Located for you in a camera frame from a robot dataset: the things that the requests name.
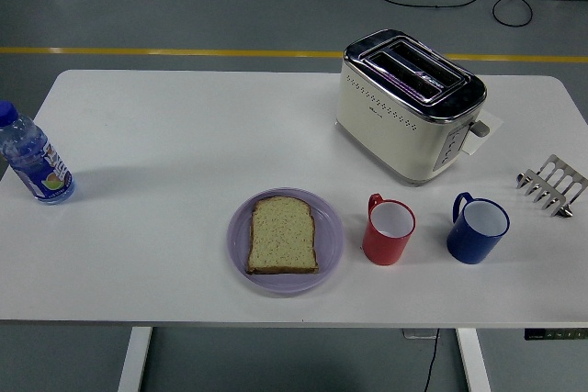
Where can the blue cup white inside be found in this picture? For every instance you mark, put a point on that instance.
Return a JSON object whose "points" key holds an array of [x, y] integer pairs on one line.
{"points": [[468, 245]]}

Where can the slice of bread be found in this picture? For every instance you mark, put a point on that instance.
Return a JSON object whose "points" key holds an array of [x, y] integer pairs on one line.
{"points": [[282, 236]]}

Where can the red cup white inside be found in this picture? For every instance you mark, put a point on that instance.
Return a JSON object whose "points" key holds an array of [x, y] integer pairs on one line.
{"points": [[383, 249]]}

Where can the purple round plate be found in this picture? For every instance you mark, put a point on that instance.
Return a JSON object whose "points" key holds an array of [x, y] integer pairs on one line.
{"points": [[331, 236]]}

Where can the cream toaster chrome top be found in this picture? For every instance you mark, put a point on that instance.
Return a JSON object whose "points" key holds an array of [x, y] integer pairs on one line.
{"points": [[390, 135]]}

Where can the grey box under table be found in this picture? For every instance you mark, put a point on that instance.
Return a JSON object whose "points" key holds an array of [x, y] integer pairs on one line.
{"points": [[418, 333]]}

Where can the white table leg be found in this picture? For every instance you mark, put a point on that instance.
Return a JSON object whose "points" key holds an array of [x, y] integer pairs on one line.
{"points": [[473, 360], [135, 360]]}

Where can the clear water bottle blue cap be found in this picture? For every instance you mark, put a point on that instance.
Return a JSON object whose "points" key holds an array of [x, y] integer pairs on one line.
{"points": [[32, 158]]}

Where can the silver metal toast rack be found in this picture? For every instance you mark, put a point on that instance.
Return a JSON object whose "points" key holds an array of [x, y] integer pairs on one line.
{"points": [[558, 176]]}

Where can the black table control panel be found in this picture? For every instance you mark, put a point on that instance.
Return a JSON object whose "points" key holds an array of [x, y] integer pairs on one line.
{"points": [[556, 334]]}

